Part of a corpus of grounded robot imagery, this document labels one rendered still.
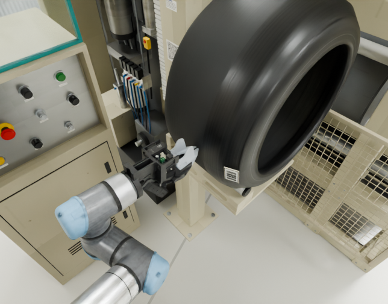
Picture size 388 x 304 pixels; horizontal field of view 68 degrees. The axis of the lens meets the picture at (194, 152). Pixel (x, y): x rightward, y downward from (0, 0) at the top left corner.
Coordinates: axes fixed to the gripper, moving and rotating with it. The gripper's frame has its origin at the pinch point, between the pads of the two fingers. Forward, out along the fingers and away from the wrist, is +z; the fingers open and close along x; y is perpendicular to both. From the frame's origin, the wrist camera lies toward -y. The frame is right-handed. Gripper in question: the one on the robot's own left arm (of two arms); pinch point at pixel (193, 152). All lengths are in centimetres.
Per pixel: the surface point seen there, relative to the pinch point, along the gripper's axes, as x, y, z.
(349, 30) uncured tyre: -12.4, 28.1, 36.4
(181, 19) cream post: 30.0, 20.1, 20.7
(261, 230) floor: -5, -111, 67
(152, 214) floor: 52, -116, 22
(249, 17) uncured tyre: 1.9, 30.7, 15.3
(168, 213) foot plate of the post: 44, -113, 29
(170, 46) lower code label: 36.4, 8.6, 21.8
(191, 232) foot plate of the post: 24, -113, 32
